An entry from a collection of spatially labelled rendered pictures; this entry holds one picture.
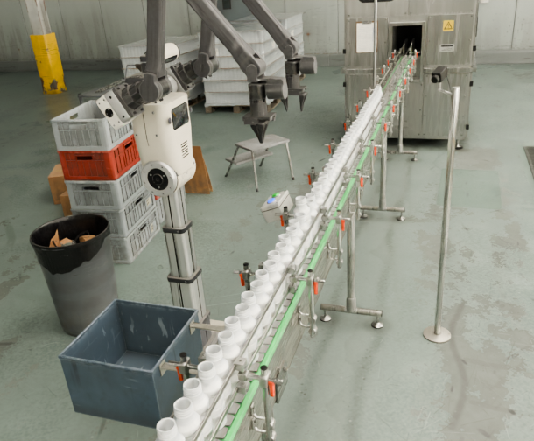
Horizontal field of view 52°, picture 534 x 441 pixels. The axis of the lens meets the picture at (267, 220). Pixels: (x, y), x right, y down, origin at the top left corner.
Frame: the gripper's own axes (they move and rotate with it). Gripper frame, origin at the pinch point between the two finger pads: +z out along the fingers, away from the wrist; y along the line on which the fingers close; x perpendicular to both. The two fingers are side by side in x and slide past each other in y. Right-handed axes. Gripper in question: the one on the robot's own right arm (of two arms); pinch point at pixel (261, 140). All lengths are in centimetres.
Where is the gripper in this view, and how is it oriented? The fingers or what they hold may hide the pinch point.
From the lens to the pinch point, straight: 191.0
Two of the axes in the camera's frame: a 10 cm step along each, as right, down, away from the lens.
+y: 9.5, 0.5, -3.0
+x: 2.9, -4.2, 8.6
